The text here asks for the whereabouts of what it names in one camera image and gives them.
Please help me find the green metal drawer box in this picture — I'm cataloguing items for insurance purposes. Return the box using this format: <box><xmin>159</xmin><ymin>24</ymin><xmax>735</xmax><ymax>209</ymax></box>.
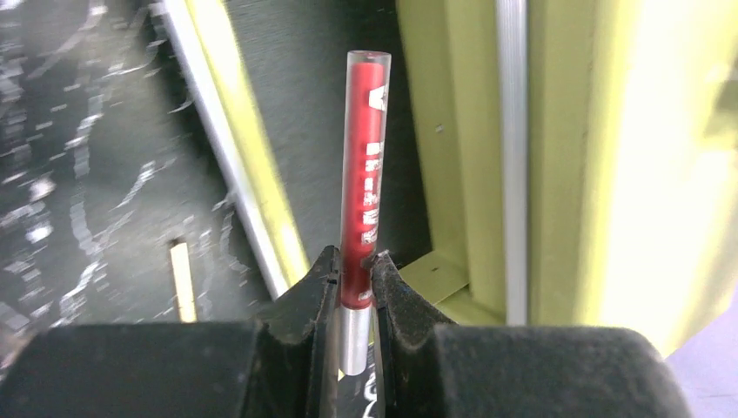
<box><xmin>153</xmin><ymin>1</ymin><xmax>737</xmax><ymax>356</ymax></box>

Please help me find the dark red makeup pencil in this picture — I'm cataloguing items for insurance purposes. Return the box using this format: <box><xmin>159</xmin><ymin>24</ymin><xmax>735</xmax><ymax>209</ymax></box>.
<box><xmin>339</xmin><ymin>51</ymin><xmax>392</xmax><ymax>376</ymax></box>

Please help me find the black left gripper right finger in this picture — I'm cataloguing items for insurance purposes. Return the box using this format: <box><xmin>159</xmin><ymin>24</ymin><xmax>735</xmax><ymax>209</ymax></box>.
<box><xmin>372</xmin><ymin>253</ymin><xmax>692</xmax><ymax>417</ymax></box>

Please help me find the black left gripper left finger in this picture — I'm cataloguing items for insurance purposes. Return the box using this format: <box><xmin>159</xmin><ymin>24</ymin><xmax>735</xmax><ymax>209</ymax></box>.
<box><xmin>1</xmin><ymin>246</ymin><xmax>340</xmax><ymax>417</ymax></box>

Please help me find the thin tan makeup pencil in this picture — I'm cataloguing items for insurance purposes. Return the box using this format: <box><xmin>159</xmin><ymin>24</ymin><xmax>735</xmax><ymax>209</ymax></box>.
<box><xmin>170</xmin><ymin>239</ymin><xmax>198</xmax><ymax>323</ymax></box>

